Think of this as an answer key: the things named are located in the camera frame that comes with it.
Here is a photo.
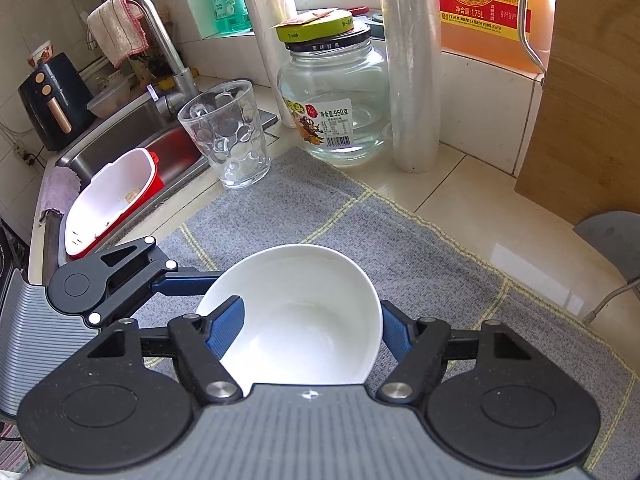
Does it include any white bowl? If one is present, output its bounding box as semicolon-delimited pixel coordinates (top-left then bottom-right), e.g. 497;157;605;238
196;244;383;392

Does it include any grey teal kitchen mat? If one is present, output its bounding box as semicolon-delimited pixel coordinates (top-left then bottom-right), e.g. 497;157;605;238
129;145;640;480

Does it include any red white colander basin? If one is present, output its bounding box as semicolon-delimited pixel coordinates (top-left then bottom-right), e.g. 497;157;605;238
64;148;164;259

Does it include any clear glass mug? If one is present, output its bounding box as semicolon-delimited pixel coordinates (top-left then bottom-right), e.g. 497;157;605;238
178;80;271;190

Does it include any steel sink faucet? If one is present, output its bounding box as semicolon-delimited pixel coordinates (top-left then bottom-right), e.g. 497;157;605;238
86;0;202;122

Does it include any black air fryer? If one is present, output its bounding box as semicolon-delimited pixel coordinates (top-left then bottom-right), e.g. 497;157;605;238
18;53;96;152

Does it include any glass jar black lid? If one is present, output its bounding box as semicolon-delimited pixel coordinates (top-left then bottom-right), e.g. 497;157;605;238
274;8;390;167

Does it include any bamboo cutting board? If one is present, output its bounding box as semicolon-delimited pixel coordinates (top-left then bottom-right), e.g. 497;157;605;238
515;0;639;224

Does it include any pink dish cloth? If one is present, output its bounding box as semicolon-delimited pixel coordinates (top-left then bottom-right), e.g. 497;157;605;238
87;0;150;67

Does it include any short cling film roll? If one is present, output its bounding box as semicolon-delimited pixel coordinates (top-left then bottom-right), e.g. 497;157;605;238
245;0;297;128

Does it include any orange cooking wine jug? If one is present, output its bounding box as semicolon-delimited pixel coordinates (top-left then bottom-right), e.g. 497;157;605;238
439;0;556;74

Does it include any tall cling film roll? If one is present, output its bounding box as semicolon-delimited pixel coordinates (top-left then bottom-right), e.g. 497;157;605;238
381;0;442;174

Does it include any kitchen knife black handle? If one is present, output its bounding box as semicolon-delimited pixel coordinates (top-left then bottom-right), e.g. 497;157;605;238
574;210;640;282

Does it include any steel wire rack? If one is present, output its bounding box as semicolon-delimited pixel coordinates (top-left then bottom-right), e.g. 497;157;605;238
584;278;640;325

